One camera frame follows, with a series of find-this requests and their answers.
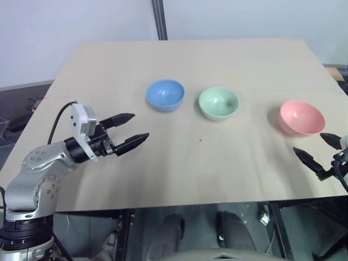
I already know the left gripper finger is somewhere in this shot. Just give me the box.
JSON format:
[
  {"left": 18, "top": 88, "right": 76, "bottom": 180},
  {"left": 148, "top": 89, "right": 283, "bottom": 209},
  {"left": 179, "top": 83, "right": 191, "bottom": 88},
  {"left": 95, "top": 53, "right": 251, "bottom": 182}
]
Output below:
[
  {"left": 115, "top": 132, "right": 151, "bottom": 158},
  {"left": 101, "top": 113, "right": 136, "bottom": 132}
]

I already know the black table leg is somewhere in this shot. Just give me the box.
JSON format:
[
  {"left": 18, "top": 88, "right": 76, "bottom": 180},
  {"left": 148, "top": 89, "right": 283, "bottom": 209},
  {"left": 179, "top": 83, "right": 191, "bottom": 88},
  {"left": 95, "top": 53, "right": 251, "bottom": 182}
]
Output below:
[
  {"left": 113, "top": 208, "right": 137, "bottom": 261},
  {"left": 267, "top": 202, "right": 293, "bottom": 261}
]

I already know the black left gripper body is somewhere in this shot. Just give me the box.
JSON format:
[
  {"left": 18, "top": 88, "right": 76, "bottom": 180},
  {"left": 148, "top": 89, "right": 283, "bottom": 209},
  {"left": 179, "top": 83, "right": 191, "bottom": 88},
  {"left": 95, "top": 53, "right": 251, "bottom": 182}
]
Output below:
[{"left": 88, "top": 123, "right": 121, "bottom": 158}]

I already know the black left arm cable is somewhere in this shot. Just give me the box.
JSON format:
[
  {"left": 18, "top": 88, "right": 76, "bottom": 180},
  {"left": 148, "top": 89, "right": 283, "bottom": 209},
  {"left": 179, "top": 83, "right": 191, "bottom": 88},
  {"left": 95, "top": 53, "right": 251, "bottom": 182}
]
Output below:
[{"left": 47, "top": 101, "right": 79, "bottom": 145}]

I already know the dark rounded shape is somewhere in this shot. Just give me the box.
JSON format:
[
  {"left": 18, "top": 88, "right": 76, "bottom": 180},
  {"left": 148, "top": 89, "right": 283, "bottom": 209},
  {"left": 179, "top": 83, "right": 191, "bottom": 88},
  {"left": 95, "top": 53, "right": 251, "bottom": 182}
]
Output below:
[
  {"left": 215, "top": 210, "right": 257, "bottom": 253},
  {"left": 159, "top": 213, "right": 187, "bottom": 254}
]

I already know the blue bowl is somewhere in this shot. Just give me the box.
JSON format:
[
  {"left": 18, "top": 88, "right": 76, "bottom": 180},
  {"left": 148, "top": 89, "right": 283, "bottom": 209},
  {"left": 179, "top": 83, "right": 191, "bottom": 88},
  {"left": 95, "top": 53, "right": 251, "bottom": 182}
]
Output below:
[{"left": 146, "top": 78, "right": 186, "bottom": 113}]

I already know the black ribbed post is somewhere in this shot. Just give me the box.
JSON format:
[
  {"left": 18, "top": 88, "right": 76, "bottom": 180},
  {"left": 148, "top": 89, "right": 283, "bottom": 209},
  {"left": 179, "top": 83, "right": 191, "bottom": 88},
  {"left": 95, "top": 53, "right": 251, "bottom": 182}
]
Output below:
[{"left": 151, "top": 0, "right": 168, "bottom": 41}]

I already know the red bowl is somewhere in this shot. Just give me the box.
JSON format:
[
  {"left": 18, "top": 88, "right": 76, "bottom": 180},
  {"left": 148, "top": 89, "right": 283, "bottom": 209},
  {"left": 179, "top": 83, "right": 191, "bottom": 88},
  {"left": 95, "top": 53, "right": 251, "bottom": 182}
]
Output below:
[{"left": 279, "top": 100, "right": 326, "bottom": 136}]

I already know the green bowl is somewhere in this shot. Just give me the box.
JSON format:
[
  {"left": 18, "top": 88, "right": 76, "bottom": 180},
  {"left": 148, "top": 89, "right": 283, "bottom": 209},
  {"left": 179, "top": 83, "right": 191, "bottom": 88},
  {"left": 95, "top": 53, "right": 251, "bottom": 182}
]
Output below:
[{"left": 198, "top": 86, "right": 240, "bottom": 121}]

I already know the white plug under table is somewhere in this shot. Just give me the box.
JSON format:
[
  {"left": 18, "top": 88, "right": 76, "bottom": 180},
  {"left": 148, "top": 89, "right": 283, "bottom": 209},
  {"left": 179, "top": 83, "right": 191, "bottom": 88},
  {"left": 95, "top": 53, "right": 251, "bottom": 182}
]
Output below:
[{"left": 257, "top": 209, "right": 272, "bottom": 226}]

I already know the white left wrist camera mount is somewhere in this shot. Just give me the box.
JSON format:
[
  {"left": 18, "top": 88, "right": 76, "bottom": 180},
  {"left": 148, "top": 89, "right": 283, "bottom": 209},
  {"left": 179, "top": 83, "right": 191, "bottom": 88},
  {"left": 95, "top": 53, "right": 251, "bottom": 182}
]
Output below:
[{"left": 70, "top": 103, "right": 99, "bottom": 163}]

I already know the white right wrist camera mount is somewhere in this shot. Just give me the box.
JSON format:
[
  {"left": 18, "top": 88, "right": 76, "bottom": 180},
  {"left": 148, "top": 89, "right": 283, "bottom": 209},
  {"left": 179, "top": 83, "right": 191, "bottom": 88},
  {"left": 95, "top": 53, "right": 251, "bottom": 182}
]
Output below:
[{"left": 339, "top": 135, "right": 348, "bottom": 188}]

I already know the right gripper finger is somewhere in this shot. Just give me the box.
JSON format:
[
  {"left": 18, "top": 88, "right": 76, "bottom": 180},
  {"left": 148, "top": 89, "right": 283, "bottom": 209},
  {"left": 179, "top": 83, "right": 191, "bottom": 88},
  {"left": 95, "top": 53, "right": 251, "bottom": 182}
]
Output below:
[
  {"left": 293, "top": 147, "right": 327, "bottom": 181},
  {"left": 319, "top": 132, "right": 343, "bottom": 150}
]

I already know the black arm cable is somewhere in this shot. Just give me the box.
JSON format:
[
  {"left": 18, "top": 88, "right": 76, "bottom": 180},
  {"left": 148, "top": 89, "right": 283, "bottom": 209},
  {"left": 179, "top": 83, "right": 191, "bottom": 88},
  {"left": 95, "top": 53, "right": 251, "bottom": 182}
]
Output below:
[
  {"left": 332, "top": 158, "right": 348, "bottom": 189},
  {"left": 47, "top": 101, "right": 79, "bottom": 145}
]

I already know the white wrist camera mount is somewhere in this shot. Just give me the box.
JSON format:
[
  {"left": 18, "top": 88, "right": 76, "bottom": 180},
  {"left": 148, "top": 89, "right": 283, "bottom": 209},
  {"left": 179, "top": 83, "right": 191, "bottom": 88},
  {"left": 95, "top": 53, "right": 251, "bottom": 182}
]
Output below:
[
  {"left": 70, "top": 103, "right": 99, "bottom": 163},
  {"left": 339, "top": 135, "right": 348, "bottom": 188}
]

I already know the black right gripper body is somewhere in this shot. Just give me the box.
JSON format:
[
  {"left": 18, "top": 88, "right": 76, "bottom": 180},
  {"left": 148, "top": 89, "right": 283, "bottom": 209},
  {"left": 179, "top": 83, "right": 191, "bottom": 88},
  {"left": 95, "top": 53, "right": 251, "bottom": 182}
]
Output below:
[{"left": 322, "top": 151, "right": 348, "bottom": 182}]

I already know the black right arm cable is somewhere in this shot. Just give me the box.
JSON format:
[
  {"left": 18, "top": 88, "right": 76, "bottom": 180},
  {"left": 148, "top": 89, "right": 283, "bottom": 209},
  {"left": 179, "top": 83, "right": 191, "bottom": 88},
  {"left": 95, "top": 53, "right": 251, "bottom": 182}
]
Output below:
[{"left": 332, "top": 158, "right": 348, "bottom": 189}]

